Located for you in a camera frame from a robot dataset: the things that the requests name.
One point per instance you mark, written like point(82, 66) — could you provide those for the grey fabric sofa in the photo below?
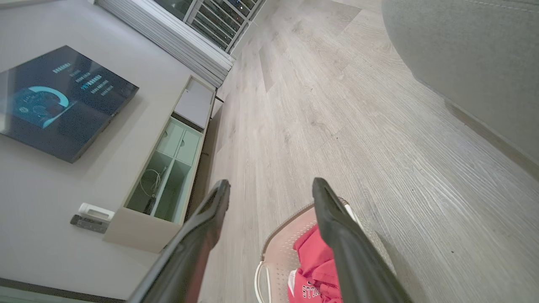
point(484, 63)

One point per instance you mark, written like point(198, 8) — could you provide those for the cream perforated laundry basket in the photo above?
point(278, 252)

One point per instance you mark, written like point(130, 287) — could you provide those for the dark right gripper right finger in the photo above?
point(353, 261)

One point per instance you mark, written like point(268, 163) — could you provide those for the window with metal grille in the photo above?
point(219, 19)

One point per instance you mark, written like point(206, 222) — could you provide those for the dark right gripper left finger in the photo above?
point(189, 252)

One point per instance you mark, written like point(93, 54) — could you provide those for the wall-mounted flat screen television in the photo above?
point(63, 101)

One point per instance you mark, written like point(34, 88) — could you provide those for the beige TV cabinet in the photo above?
point(139, 231)

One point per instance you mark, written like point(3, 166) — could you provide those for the white pleated window blind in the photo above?
point(177, 40)

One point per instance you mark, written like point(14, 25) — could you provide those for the red and white garment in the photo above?
point(313, 261)

